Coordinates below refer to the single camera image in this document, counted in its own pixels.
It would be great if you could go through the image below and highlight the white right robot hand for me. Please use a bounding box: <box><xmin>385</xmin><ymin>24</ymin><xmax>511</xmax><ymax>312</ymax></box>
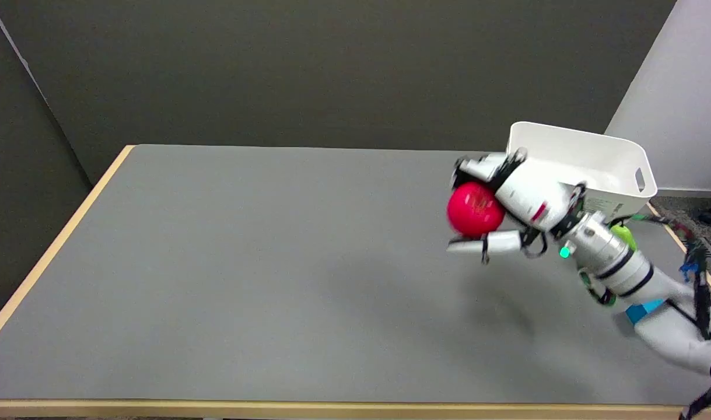
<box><xmin>446</xmin><ymin>148</ymin><xmax>587</xmax><ymax>265</ymax></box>

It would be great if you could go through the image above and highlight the red apple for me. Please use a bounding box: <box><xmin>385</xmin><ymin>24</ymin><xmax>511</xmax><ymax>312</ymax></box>
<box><xmin>447</xmin><ymin>181</ymin><xmax>506</xmax><ymax>237</ymax></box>

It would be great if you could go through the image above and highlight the white plastic box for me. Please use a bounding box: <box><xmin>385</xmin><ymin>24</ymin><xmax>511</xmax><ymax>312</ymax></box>
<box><xmin>506</xmin><ymin>121</ymin><xmax>658</xmax><ymax>221</ymax></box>

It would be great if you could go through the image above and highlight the green round object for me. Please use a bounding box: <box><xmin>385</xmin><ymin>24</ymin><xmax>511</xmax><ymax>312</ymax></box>
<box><xmin>611</xmin><ymin>225</ymin><xmax>637</xmax><ymax>251</ymax></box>

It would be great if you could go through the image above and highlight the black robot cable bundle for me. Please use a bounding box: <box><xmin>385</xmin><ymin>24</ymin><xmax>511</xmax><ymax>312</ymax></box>
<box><xmin>611</xmin><ymin>213</ymin><xmax>711</xmax><ymax>420</ymax></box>

